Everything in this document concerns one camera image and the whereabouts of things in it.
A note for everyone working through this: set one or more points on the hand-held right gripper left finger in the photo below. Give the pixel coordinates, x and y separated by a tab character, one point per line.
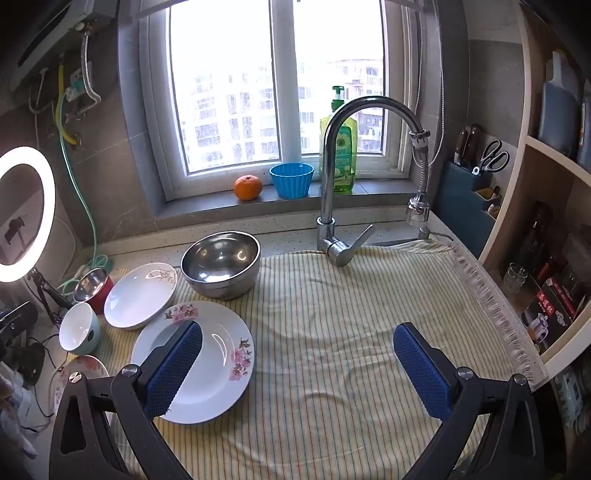
178	369

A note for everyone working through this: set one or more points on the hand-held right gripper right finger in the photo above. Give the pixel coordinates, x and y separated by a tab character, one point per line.
418	369

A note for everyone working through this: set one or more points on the white plate pink flowers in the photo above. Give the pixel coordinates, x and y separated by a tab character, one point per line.
217	350

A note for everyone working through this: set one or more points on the white deep plate leaf print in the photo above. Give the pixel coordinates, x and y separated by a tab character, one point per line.
134	295

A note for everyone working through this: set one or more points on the small colourful floral plate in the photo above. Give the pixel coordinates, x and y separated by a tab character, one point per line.
87	367

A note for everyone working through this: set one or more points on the large stainless steel bowl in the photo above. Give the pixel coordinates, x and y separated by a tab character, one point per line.
217	258

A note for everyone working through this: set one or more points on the red steel-lined bowl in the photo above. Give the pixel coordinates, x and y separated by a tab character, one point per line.
90	281

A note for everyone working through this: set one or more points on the striped yellow cloth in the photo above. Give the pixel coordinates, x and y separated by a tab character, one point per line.
323	346

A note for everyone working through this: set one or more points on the light blue ceramic bowl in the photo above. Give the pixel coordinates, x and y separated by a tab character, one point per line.
76	327

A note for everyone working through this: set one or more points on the clear drinking glass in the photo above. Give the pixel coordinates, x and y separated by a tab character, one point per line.
515	279

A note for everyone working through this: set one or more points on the red and black box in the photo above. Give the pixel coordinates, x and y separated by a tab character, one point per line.
551	314

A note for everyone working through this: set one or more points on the black round stand base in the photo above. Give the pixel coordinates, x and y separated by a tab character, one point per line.
32	364

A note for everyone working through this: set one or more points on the black tripod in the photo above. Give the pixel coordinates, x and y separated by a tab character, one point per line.
46	288

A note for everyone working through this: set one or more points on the white-edged board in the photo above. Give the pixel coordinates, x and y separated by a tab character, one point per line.
67	249

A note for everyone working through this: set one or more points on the flexible faucet sprayer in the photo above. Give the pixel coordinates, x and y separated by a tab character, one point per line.
419	205

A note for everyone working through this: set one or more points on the white fuzzy cloth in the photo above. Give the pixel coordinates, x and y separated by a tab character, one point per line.
14	415

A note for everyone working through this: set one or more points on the dark glass bottle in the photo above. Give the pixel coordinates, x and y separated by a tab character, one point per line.
535	235

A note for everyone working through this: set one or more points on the dark blue knife holder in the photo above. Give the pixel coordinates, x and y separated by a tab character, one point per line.
457	194

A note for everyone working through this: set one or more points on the orange tangerine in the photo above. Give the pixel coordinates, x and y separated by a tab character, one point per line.
248	188

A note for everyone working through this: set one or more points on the blue ribbed cup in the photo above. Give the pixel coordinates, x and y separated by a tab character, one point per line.
291	182

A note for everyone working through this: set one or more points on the chrome kitchen faucet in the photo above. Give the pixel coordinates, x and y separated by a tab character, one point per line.
332	161

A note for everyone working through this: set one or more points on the green dish soap bottle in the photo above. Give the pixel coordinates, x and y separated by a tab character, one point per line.
341	157

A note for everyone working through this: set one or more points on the wooden corner shelf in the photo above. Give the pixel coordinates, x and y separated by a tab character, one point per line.
535	143

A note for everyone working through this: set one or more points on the white framed window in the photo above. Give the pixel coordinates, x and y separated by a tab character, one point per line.
231	92

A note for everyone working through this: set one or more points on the blue bottle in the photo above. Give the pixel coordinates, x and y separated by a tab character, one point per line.
585	129

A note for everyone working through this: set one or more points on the dark blue jug white cap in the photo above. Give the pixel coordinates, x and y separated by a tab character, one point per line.
558	110

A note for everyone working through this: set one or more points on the white water heater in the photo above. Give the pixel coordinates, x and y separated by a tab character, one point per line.
37	41

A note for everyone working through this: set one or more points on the white wall socket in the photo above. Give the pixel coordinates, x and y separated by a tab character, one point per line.
76	85

